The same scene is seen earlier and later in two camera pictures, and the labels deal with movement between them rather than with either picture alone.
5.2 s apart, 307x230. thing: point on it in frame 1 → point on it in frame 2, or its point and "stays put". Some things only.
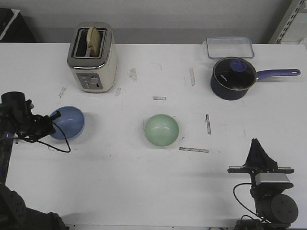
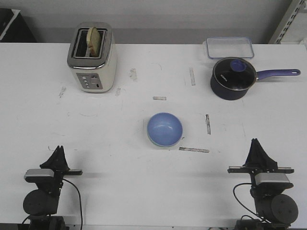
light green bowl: (161, 130) → (162, 145)
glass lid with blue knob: (235, 74) stays put
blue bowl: (71, 121) → (164, 129)
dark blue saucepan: (231, 77) stays put
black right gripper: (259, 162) stays put
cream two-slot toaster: (93, 74) stays put
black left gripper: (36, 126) → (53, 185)
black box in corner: (14, 28) stays put
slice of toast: (93, 42) stays put
